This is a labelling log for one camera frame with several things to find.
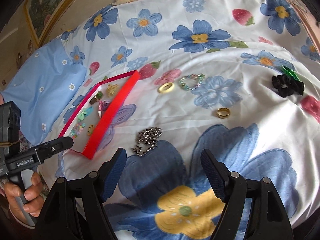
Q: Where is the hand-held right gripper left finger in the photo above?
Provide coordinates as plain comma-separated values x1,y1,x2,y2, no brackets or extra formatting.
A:
35,148,127,240

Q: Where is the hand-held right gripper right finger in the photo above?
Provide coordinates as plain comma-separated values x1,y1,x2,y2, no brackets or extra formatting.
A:
200,149,293,240

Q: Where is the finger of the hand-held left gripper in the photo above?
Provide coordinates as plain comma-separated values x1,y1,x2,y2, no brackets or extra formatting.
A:
35,137,74,161

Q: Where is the colourful chunky bead bracelet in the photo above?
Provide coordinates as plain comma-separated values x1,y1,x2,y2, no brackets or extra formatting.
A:
70,122,87,138

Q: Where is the pink hair clip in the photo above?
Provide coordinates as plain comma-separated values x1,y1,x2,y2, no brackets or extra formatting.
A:
97,100,110,118

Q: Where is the red shallow cardboard box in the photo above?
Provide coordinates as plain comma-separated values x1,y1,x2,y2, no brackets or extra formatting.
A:
58,70,140,160

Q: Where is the brown band bracelet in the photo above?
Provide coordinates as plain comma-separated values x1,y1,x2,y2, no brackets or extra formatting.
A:
89,91,104,105

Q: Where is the yellow rabbit charm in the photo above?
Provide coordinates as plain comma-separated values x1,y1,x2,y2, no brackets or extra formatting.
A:
107,84,119,97

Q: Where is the person's left hand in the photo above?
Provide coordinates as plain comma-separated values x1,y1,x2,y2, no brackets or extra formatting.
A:
4,172,45,218

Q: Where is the blue daisy print pillow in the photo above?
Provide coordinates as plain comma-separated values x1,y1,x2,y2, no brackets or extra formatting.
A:
0,40,87,147

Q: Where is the floral printed bedsheet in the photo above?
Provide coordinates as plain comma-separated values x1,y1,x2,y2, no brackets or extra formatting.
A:
37,0,320,240

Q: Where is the black scrunchie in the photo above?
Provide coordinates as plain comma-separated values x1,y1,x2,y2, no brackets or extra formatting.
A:
272,74,305,98

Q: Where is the green hair clip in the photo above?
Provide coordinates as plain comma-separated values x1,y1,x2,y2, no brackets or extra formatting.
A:
281,66,302,82

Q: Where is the silver chain necklace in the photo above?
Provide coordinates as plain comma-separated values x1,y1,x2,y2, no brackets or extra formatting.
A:
132,127,163,157

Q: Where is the cream ring bangle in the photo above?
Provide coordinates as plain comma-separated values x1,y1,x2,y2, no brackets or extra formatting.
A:
157,82,174,94

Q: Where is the crystal bead bracelet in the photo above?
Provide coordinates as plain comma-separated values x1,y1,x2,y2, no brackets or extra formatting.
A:
179,74,205,91

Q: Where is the framed wall painting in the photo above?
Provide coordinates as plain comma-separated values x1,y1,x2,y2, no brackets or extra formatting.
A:
24,0,98,47

